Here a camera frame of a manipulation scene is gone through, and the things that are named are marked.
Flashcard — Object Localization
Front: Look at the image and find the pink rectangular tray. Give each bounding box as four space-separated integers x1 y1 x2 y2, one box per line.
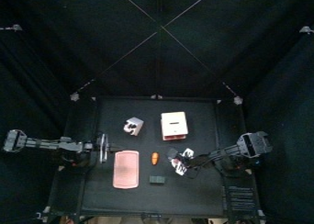
112 150 141 190

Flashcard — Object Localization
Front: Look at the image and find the dark green block toy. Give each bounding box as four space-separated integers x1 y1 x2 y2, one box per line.
148 175 167 185

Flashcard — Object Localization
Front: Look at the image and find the grey white cube toy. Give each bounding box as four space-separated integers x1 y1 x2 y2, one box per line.
123 117 144 137

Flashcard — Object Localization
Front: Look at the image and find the white and red box toy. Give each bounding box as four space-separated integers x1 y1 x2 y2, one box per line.
159 111 189 141

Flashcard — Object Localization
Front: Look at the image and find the white text label sticker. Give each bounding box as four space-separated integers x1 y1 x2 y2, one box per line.
227 185 258 217

